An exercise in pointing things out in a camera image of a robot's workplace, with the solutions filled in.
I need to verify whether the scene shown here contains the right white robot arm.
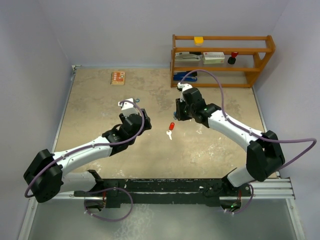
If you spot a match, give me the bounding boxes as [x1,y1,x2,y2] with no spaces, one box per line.
[175,83,285,196]

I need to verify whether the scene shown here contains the white stapler on shelf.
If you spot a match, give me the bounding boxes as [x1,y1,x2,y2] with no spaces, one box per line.
[174,51,202,62]

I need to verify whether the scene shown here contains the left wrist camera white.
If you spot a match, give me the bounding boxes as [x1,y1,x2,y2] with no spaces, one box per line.
[118,98,138,118]

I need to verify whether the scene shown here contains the red tag key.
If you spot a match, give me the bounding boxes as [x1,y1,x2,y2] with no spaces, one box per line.
[166,122,175,140]

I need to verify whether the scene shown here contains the wooden shelf rack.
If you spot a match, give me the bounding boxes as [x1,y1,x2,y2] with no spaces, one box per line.
[170,35,276,88]

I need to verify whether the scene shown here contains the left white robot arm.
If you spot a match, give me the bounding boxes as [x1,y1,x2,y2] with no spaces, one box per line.
[23,108,152,203]

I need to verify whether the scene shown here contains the white cardboard box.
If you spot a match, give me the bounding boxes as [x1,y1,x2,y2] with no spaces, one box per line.
[202,52,225,64]

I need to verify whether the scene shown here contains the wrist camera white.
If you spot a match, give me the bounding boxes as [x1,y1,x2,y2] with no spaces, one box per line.
[177,82,193,92]
[118,98,138,118]

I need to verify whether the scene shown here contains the black base frame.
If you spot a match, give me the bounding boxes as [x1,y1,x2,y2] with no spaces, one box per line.
[74,170,252,208]

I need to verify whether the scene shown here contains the red black stamp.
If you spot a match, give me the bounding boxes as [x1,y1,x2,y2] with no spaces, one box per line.
[227,52,239,65]

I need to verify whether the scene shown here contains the small spiral notebook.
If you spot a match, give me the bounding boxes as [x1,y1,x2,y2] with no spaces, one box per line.
[110,71,126,86]

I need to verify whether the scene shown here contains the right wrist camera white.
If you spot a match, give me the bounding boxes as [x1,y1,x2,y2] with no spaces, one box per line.
[177,82,193,92]

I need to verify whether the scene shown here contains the blue stapler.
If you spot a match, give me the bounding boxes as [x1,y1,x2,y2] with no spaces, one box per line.
[173,71,198,82]

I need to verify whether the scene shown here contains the yellow block on shelf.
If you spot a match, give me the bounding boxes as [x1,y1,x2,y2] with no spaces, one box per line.
[193,36,204,46]

